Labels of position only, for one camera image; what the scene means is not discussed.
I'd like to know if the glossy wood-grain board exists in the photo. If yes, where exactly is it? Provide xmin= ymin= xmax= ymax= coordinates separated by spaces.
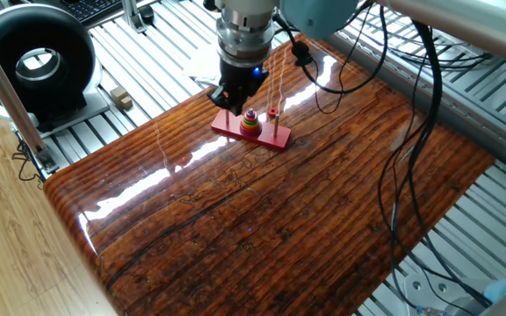
xmin=43 ymin=32 xmax=496 ymax=316

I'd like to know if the red Hanoi base with pegs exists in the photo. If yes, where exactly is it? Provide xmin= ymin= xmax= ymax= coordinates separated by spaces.
xmin=210 ymin=103 xmax=293 ymax=152

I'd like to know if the black computer mouse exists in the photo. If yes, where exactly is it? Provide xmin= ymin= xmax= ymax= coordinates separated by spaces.
xmin=138 ymin=4 xmax=155 ymax=25

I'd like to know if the black keyboard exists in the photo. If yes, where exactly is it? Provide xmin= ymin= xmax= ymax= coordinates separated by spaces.
xmin=61 ymin=0 xmax=125 ymax=24

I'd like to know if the silver robot mounting plate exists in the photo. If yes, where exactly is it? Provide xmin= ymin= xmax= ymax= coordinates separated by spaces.
xmin=404 ymin=271 xmax=491 ymax=316

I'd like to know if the grey table edge beam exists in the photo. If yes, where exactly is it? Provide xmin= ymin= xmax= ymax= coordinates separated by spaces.
xmin=327 ymin=32 xmax=506 ymax=181

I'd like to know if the black ring-shaped device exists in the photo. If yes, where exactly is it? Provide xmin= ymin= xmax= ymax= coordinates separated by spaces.
xmin=0 ymin=3 xmax=112 ymax=133

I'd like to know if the hanging black cable bundle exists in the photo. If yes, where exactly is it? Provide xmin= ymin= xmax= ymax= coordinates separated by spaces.
xmin=376 ymin=19 xmax=495 ymax=311

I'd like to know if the white crumpled paper sheet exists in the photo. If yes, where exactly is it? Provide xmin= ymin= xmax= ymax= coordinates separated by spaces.
xmin=185 ymin=41 xmax=224 ymax=88

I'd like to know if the silver gripper coupling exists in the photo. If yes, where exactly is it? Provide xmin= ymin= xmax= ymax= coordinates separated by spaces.
xmin=214 ymin=6 xmax=277 ymax=69

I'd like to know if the short aluminium upright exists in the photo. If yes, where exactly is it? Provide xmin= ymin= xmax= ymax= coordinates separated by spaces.
xmin=120 ymin=0 xmax=147 ymax=34

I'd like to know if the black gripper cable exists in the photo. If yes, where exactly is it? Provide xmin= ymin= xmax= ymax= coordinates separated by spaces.
xmin=273 ymin=12 xmax=389 ymax=116

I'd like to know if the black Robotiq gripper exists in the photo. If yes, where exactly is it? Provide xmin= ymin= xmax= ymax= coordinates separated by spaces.
xmin=206 ymin=56 xmax=266 ymax=117

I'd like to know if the slanted aluminium frame post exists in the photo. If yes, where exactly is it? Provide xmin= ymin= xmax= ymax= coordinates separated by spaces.
xmin=0 ymin=17 xmax=60 ymax=175

